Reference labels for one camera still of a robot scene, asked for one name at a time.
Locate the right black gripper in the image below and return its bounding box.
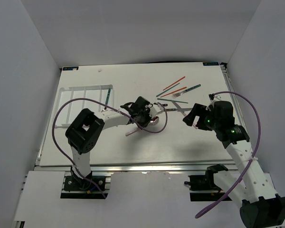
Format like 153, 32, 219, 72
182, 103, 220, 131

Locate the pink handled spoon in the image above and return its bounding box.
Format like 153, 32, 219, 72
125, 116, 159, 137

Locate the pink handled knife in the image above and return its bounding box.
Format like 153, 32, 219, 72
172, 101, 192, 117

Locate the green handled spoon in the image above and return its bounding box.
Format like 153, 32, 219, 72
103, 88, 111, 111

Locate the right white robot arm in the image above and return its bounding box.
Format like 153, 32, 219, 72
183, 93, 285, 228

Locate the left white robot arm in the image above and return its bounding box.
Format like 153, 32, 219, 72
65, 96, 165, 190

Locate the lower green chopstick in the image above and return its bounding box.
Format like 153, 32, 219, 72
157, 98, 188, 104

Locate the short orange chopstick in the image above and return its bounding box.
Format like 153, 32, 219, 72
160, 86, 187, 98

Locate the long orange chopstick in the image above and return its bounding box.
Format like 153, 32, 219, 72
163, 76, 185, 91

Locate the white utensil tray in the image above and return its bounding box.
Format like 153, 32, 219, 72
55, 85, 114, 128

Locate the right blue corner label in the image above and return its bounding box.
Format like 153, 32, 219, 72
203, 62, 219, 66

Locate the green handled fork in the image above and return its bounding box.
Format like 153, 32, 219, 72
172, 84, 201, 98

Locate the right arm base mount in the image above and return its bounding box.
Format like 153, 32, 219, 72
184, 175, 224, 202

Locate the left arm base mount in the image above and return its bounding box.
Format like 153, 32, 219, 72
60, 173, 110, 200

